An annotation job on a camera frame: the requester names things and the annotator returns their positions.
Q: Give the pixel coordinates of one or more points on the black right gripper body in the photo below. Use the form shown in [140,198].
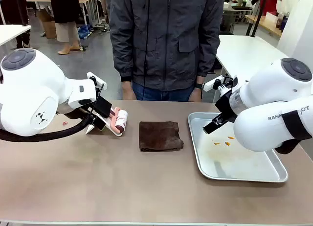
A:
[226,106]

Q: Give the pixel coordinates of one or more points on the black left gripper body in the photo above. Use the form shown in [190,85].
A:
[102,106]

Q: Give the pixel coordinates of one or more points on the pink white lint roller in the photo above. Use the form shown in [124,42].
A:
[121,119]

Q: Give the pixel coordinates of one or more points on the brown cloth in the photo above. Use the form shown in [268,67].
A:
[160,136]

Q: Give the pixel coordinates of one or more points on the person's right forearm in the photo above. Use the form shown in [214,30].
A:
[122,59]

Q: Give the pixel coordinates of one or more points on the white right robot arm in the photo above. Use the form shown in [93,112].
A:
[266,98]

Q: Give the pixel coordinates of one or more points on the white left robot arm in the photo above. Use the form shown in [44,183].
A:
[29,94]

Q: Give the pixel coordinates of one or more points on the person's left forearm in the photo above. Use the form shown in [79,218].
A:
[207,57]

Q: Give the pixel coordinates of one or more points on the person's right hand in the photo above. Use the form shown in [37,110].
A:
[128,91]

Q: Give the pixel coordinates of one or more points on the person's left hand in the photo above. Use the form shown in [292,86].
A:
[195,96]

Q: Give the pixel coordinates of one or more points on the white folded stand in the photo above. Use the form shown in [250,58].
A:
[88,131]

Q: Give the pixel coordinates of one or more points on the black wrist watch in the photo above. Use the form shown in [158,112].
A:
[199,85]

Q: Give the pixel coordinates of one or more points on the silver metal tray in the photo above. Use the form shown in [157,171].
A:
[232,167]

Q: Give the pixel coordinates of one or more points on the large white table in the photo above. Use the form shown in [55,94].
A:
[244,52]

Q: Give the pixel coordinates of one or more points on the blue jeans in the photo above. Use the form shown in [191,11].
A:
[161,95]

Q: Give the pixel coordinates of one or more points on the blue plastic bag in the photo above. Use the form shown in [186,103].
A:
[84,31]

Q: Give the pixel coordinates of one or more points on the grey zip jacket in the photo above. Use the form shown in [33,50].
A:
[166,40]

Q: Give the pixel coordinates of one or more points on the wooden workbench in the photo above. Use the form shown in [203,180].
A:
[265,24]

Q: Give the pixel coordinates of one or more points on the black tripod pole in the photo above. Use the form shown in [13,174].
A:
[256,15]

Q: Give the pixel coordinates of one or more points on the bystander in beige skirt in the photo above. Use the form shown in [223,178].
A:
[66,15]

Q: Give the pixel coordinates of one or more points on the brown cardboard box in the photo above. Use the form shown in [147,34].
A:
[47,25]

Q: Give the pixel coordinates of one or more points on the white box on workbench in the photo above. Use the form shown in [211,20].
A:
[272,16]

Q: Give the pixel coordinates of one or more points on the small white table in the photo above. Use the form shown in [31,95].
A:
[12,32]

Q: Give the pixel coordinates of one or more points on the thin black stand pole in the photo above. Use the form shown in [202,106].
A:
[22,8]

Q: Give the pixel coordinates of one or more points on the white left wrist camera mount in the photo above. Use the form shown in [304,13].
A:
[97,82]

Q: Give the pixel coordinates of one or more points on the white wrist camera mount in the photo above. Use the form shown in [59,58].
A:
[210,84]
[97,82]

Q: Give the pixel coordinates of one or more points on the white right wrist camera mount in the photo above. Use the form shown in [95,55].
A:
[210,84]

